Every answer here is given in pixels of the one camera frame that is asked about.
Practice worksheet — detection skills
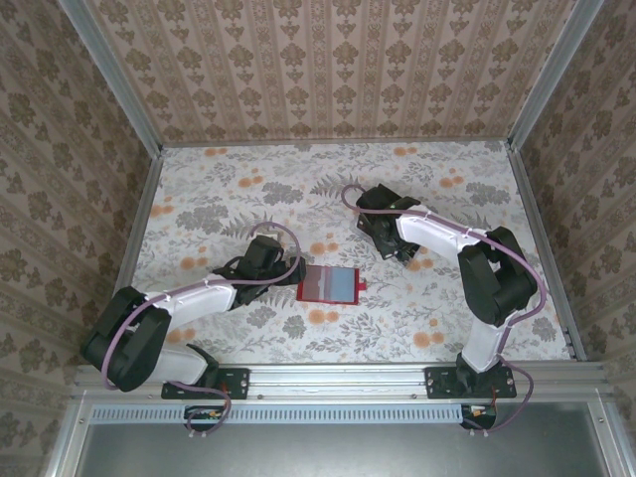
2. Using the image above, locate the white slotted cable duct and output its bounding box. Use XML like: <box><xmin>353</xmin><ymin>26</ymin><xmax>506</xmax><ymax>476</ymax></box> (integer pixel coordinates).
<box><xmin>91</xmin><ymin>401</ymin><xmax>468</xmax><ymax>425</ymax></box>

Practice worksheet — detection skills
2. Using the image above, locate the aluminium table edge rail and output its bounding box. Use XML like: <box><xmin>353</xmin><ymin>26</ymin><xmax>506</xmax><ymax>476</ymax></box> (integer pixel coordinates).
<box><xmin>106</xmin><ymin>146</ymin><xmax>168</xmax><ymax>312</ymax></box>
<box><xmin>505</xmin><ymin>143</ymin><xmax>588</xmax><ymax>363</ymax></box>

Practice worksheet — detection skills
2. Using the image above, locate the small black connector board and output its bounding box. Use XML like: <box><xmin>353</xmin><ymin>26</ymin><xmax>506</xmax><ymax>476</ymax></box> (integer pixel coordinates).
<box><xmin>184</xmin><ymin>404</ymin><xmax>229</xmax><ymax>422</ymax></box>
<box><xmin>460</xmin><ymin>402</ymin><xmax>499</xmax><ymax>429</ymax></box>

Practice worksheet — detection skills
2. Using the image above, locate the long aluminium base rail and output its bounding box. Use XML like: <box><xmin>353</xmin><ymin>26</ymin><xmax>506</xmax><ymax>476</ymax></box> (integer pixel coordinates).
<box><xmin>72</xmin><ymin>361</ymin><xmax>611</xmax><ymax>404</ymax></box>

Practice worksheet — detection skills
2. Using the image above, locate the red leather card holder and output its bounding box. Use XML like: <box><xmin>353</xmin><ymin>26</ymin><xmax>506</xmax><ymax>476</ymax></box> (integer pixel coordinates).
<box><xmin>296</xmin><ymin>265</ymin><xmax>369</xmax><ymax>306</ymax></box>

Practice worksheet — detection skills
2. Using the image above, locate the floral patterned table cover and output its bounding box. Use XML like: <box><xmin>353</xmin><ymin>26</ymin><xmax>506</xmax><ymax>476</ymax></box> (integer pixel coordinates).
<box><xmin>114</xmin><ymin>140</ymin><xmax>573</xmax><ymax>365</ymax></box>

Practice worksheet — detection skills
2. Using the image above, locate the grey metal panel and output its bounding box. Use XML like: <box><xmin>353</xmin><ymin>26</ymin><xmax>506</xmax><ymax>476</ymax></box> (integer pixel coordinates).
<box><xmin>44</xmin><ymin>400</ymin><xmax>636</xmax><ymax>477</ymax></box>

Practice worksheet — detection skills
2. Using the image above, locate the aluminium frame post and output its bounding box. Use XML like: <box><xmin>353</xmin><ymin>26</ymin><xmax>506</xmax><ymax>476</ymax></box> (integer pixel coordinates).
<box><xmin>55</xmin><ymin>0</ymin><xmax>165</xmax><ymax>156</ymax></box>
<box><xmin>507</xmin><ymin>0</ymin><xmax>606</xmax><ymax>153</ymax></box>

